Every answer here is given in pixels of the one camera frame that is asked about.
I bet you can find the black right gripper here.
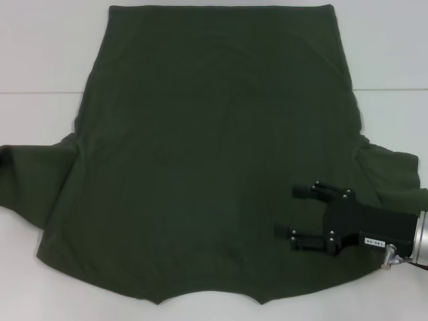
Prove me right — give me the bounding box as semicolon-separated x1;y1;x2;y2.
274;180;419;258

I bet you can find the right arm silver cable connector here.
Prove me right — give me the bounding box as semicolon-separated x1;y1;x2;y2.
381;243;407;270

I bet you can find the dark green t-shirt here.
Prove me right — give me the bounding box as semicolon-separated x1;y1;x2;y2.
0;3;428;298

